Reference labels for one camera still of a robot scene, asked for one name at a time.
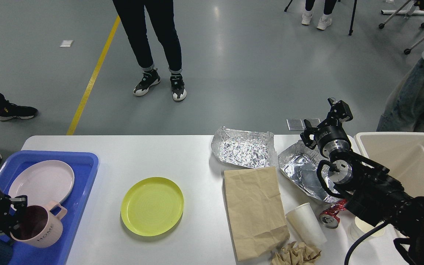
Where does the person in white sneakers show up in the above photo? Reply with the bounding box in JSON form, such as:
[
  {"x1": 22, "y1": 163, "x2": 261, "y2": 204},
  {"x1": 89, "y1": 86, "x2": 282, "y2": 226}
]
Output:
[{"x1": 302, "y1": 0, "x2": 339, "y2": 31}]

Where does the crushed red can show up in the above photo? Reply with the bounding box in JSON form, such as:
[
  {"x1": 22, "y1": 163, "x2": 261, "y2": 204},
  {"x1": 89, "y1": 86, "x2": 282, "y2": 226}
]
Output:
[{"x1": 319, "y1": 198, "x2": 348, "y2": 229}]

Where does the crumpled foil sheet left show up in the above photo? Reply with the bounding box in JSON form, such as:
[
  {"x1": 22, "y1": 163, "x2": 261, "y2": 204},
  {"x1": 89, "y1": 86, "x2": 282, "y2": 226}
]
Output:
[{"x1": 211, "y1": 127, "x2": 278, "y2": 168}]

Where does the yellow plate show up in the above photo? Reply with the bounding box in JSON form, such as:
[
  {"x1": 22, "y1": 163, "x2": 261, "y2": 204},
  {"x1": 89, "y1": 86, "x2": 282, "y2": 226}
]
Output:
[{"x1": 120, "y1": 177, "x2": 184, "y2": 237}]

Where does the beige plastic bin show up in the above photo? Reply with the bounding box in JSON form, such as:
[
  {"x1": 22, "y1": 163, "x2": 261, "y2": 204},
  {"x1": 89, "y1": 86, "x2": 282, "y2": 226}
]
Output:
[{"x1": 354, "y1": 131, "x2": 424, "y2": 197}]

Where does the crumpled foil sheet right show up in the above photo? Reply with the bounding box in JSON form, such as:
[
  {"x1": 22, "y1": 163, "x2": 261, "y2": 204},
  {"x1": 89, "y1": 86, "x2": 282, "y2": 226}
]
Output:
[{"x1": 278, "y1": 140, "x2": 339, "y2": 203}]

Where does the blue plastic tray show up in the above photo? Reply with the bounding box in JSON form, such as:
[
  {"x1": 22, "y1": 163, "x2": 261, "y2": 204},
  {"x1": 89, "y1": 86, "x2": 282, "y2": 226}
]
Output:
[{"x1": 0, "y1": 151, "x2": 99, "y2": 265}]

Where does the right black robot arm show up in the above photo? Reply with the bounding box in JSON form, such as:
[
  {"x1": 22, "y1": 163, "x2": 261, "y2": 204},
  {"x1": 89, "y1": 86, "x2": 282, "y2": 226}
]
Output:
[{"x1": 300, "y1": 98, "x2": 424, "y2": 265}]

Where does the white paper cup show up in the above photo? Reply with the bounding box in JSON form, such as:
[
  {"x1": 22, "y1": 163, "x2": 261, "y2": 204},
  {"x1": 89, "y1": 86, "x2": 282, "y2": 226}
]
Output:
[{"x1": 286, "y1": 203, "x2": 328, "y2": 247}]

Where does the pink plate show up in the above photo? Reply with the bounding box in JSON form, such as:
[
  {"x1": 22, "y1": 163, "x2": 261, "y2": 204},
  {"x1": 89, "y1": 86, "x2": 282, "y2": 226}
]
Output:
[{"x1": 8, "y1": 160, "x2": 75, "y2": 206}]

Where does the crumpled foil sheet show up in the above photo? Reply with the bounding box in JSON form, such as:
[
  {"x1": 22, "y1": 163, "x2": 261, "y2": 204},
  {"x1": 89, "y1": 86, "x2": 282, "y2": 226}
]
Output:
[
  {"x1": 278, "y1": 140, "x2": 339, "y2": 203},
  {"x1": 211, "y1": 127, "x2": 278, "y2": 168}
]

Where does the crumpled brown paper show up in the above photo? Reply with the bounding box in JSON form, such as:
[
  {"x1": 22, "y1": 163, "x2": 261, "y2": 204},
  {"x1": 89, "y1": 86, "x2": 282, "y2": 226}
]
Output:
[{"x1": 270, "y1": 241, "x2": 321, "y2": 265}]

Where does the person in black sneakers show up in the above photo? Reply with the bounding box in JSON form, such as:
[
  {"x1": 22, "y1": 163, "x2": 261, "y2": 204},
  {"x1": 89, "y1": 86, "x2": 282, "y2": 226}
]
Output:
[{"x1": 112, "y1": 0, "x2": 188, "y2": 102}]

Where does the brown paper bag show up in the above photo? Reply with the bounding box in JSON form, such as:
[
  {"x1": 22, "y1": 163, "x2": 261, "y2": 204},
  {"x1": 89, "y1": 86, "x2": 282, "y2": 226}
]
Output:
[{"x1": 224, "y1": 167, "x2": 290, "y2": 261}]

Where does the pink mug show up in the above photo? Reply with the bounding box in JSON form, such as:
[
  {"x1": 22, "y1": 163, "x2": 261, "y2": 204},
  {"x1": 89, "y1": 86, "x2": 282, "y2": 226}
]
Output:
[{"x1": 10, "y1": 200, "x2": 68, "y2": 248}]

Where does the metal floor plate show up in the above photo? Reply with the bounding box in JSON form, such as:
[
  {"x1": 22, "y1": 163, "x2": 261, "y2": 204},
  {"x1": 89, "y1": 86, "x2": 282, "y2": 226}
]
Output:
[{"x1": 286, "y1": 119, "x2": 321, "y2": 131}]

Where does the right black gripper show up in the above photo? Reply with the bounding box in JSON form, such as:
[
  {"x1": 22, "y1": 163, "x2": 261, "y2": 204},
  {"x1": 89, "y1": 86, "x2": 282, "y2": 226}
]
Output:
[{"x1": 300, "y1": 98, "x2": 353, "y2": 158}]

